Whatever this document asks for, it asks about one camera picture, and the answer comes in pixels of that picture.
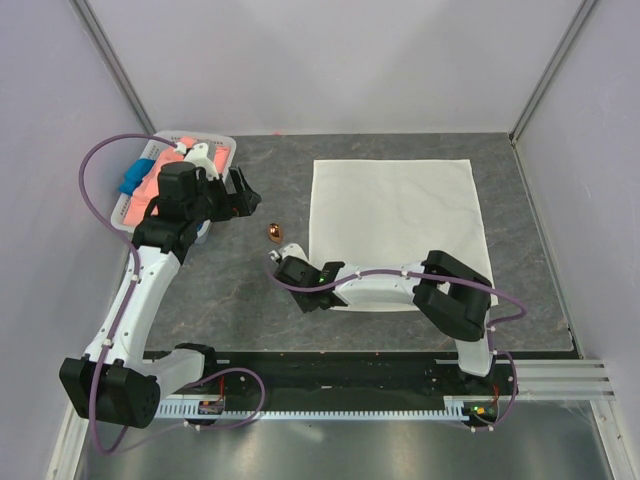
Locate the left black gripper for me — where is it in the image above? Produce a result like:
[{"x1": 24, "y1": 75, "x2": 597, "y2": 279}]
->
[{"x1": 187, "y1": 166, "x2": 260, "y2": 225}]

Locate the copper spoon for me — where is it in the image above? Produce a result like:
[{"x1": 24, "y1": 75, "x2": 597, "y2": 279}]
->
[{"x1": 267, "y1": 223, "x2": 283, "y2": 244}]

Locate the white cloth napkin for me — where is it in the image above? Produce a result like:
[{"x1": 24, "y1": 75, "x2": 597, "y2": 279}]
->
[{"x1": 308, "y1": 158, "x2": 500, "y2": 314}]

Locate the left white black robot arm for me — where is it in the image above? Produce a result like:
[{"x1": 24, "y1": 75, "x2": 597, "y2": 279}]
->
[{"x1": 59, "y1": 161, "x2": 261, "y2": 429}]

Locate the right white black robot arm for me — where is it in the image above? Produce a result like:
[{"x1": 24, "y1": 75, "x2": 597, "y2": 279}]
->
[{"x1": 268, "y1": 244, "x2": 494, "y2": 394}]

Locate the white plastic basket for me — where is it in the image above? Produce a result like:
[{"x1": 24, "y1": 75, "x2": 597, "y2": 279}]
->
[{"x1": 110, "y1": 130, "x2": 238, "y2": 246}]

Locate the pink cloth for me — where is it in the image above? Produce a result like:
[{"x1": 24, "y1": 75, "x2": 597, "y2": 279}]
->
[{"x1": 123, "y1": 136, "x2": 232, "y2": 229}]

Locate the blue cloth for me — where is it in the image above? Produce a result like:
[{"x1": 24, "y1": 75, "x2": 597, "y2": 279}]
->
[{"x1": 118, "y1": 158, "x2": 155, "y2": 196}]

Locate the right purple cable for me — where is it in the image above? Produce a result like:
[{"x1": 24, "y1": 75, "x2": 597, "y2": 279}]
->
[{"x1": 264, "y1": 252, "x2": 529, "y2": 431}]

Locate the purple cable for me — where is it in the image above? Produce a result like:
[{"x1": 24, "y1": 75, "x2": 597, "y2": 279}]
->
[
  {"x1": 264, "y1": 252, "x2": 529, "y2": 431},
  {"x1": 79, "y1": 132, "x2": 189, "y2": 455}
]

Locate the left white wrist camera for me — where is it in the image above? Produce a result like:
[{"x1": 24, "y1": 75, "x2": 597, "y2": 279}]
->
[{"x1": 173, "y1": 142, "x2": 228, "y2": 180}]

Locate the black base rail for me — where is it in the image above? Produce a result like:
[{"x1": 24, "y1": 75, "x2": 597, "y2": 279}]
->
[{"x1": 149, "y1": 349, "x2": 516, "y2": 414}]

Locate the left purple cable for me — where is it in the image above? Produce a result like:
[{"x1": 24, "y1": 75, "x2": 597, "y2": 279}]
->
[{"x1": 79, "y1": 132, "x2": 189, "y2": 455}]

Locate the white slotted cable duct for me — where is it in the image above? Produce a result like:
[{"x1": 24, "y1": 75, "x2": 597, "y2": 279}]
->
[{"x1": 155, "y1": 395, "x2": 498, "y2": 422}]

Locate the left aluminium frame post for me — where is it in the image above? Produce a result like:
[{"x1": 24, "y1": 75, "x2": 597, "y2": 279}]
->
[{"x1": 69, "y1": 0, "x2": 156, "y2": 134}]

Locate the aluminium frame post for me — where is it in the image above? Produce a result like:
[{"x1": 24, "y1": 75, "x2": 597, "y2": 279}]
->
[
  {"x1": 508, "y1": 0, "x2": 600, "y2": 147},
  {"x1": 69, "y1": 0, "x2": 156, "y2": 134}
]

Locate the right aluminium frame post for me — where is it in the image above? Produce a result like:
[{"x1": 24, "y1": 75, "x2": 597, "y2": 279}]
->
[{"x1": 508, "y1": 0, "x2": 600, "y2": 147}]

